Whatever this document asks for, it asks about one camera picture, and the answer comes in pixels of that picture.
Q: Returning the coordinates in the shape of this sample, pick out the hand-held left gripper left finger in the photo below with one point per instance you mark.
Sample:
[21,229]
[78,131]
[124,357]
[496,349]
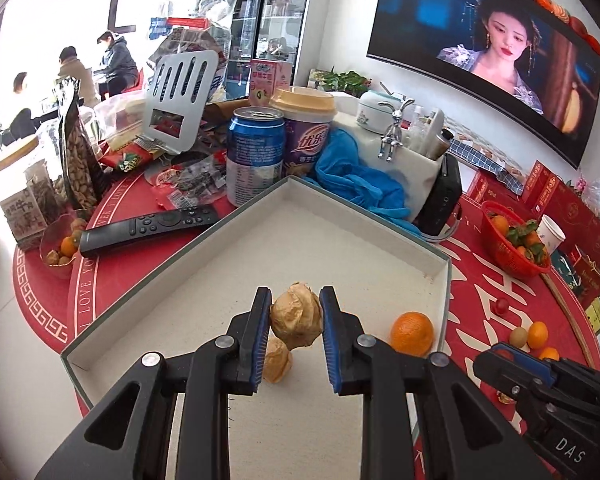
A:
[261,342]

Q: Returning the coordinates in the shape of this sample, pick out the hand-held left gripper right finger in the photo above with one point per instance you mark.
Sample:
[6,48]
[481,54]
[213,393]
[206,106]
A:
[330,345]

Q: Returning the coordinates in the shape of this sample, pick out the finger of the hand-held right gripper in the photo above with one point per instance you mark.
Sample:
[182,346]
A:
[505,377]
[527,360]

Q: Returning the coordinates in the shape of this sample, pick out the green-brown kiwi fruit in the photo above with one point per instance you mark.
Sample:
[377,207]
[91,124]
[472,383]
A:
[518,335]

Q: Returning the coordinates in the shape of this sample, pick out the tan husked physalis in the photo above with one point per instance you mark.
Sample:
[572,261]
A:
[279,362]
[296,316]

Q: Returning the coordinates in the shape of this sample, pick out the shallow grey cardboard box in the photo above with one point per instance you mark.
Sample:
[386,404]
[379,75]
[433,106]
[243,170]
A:
[280,240]

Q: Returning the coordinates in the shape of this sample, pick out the red cherry tomato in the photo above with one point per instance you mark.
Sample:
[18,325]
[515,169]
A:
[501,304]

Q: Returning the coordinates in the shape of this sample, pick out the yellow carton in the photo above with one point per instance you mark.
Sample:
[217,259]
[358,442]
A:
[596,317]

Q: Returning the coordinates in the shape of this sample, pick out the green gift bag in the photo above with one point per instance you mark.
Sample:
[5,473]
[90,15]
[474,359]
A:
[564,270]

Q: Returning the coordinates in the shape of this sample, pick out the red plastic basket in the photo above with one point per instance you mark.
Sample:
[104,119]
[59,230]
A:
[510,260]

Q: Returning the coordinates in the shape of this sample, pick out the red gift bag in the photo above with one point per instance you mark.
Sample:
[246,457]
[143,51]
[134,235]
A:
[591,280]

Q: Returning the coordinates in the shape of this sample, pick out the leafy mandarin orange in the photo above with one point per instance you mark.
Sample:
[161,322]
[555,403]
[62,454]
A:
[500,223]
[533,239]
[539,256]

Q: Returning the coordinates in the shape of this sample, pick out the white paper cup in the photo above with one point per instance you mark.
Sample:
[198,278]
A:
[551,234]

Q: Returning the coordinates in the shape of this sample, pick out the red gift box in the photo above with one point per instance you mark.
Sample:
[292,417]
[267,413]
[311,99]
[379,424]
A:
[542,182]
[580,220]

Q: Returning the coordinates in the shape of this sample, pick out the black remote control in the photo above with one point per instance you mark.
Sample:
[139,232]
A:
[145,227]

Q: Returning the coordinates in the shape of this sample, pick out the blue rubber glove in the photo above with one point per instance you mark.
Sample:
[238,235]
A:
[355,175]

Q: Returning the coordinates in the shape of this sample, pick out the clear wrapped flower bouquet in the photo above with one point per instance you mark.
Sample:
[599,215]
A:
[597,200]

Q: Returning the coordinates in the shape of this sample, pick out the flat red box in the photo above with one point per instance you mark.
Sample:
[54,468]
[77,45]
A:
[485,190]

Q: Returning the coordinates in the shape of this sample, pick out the pile of candy wrappers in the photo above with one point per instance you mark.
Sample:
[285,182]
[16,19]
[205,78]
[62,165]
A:
[190,182]

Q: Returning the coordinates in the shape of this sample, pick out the blue drink can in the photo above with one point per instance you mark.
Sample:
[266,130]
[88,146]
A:
[255,160]

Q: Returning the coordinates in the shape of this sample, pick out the white fabric organizer bag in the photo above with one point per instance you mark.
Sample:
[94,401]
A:
[415,180]

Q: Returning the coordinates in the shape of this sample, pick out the black portable radio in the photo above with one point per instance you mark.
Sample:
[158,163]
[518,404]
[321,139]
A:
[442,195]

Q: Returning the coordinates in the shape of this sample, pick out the purple milk tea cup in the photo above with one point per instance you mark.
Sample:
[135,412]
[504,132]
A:
[307,145]

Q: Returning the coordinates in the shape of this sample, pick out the checkered cloth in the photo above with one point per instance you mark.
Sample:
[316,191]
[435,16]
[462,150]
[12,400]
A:
[485,157]

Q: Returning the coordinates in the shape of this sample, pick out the small orange kumquat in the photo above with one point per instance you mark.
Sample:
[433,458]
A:
[69,245]

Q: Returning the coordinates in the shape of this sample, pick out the red plastic dish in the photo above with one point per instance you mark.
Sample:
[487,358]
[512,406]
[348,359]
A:
[57,270]

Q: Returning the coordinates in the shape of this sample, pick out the silver rabbit figurine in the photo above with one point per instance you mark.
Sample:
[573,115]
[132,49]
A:
[392,135]

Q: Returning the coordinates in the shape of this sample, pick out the red green snack packet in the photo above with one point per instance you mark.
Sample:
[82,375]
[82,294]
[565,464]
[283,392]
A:
[127,161]

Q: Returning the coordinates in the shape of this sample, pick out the brown bottle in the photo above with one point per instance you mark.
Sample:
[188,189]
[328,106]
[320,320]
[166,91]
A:
[441,146]

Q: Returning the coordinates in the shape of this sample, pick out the white ceramic lidded pot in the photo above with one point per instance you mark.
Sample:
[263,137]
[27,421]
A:
[372,115]

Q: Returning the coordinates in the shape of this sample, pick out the white bottle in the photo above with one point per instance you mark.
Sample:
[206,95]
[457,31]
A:
[432,122]

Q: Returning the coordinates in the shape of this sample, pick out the black bag of nuts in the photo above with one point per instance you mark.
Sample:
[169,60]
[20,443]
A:
[82,160]

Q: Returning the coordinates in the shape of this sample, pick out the white slotted plastic board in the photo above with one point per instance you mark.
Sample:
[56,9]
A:
[180,100]

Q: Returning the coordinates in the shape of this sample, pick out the green potted plant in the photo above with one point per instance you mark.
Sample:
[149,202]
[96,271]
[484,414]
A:
[345,81]

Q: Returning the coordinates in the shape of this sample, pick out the pink milk carton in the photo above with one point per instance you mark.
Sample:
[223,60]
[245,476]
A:
[267,77]

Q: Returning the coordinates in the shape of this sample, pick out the kraft snack box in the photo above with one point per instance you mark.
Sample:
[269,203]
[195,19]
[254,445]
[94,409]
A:
[27,205]

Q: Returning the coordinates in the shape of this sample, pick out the clear plastic bag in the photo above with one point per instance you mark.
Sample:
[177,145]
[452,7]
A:
[205,25]

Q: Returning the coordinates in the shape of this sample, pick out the glass door cabinet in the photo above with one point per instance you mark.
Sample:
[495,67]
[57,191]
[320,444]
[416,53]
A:
[270,20]

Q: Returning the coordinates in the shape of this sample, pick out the red paper garland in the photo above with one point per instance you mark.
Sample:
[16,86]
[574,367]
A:
[545,2]

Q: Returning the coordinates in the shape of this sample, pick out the wall television screen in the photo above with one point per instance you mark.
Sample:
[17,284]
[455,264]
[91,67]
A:
[430,20]

